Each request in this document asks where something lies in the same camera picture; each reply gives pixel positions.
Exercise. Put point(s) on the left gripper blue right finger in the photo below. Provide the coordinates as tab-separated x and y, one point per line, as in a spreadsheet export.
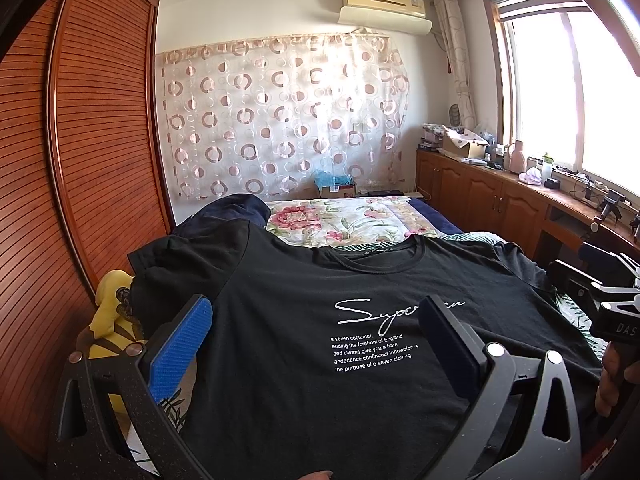
456	346

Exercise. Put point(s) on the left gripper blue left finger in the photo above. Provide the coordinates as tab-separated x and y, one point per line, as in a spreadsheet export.
172	348

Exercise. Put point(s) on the black printed t-shirt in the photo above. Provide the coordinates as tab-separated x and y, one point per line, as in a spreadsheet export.
316	360

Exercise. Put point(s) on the person right hand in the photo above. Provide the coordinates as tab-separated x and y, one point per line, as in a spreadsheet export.
614	372

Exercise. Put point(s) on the palm leaf print bedsheet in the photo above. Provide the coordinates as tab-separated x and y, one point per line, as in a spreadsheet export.
582	319

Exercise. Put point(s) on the yellow plush toy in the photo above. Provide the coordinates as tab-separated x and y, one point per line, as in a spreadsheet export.
112	328

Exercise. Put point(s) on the small black tripod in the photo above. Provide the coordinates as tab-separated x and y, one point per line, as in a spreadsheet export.
611	205

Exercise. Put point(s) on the long wooden side cabinet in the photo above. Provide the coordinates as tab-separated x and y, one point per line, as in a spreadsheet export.
541	221

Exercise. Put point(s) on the pink thermos jug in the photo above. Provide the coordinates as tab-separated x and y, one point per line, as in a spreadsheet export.
517	158

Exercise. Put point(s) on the folded navy blue blanket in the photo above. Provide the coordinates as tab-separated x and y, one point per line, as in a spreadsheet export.
239	206

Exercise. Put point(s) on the floral quilt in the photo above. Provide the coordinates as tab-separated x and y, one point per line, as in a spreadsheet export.
356	221

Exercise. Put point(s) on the cardboard box on cabinet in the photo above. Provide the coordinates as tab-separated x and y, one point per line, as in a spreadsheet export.
465	144

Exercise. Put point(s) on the box with blue cloth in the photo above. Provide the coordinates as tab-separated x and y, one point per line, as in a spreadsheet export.
334	185

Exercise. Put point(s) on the circle patterned sheer curtain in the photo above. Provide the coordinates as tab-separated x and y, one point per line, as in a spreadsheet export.
266	116

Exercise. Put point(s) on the beige window side curtain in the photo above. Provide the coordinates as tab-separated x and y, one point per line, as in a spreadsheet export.
452	28

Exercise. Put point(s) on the window with wooden frame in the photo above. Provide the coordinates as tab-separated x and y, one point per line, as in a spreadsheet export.
567	90

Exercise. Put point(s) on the white wall air conditioner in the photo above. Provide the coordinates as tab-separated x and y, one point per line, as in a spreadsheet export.
406	16

